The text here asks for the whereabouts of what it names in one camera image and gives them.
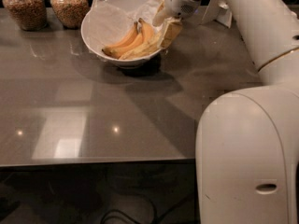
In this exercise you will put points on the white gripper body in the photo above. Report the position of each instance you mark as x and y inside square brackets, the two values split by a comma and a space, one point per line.
[176, 3]

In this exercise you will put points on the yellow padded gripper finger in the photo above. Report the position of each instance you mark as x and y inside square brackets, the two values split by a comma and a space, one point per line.
[170, 31]

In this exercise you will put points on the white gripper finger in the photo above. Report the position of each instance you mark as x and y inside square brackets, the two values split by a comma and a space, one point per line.
[159, 18]

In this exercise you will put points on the long front banana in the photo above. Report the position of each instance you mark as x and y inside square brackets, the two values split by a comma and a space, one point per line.
[143, 50]

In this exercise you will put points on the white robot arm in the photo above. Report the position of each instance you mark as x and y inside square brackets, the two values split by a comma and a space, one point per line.
[247, 142]

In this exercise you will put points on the middle yellow banana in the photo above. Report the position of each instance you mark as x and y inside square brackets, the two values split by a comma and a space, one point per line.
[145, 33]

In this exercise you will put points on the yellow banana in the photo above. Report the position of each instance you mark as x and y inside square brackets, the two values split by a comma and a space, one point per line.
[128, 38]
[145, 33]

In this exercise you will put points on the rear yellow banana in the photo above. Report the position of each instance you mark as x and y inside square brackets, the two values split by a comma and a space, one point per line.
[128, 38]

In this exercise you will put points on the white ceramic bowl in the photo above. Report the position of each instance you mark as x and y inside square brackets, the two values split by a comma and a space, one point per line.
[95, 46]

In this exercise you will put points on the white standing sign holder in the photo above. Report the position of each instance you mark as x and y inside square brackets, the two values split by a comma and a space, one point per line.
[219, 11]

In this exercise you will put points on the white paper liner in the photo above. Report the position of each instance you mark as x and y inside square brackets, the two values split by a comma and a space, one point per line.
[112, 19]

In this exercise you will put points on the far left grain jar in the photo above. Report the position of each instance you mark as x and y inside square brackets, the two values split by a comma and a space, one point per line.
[30, 15]

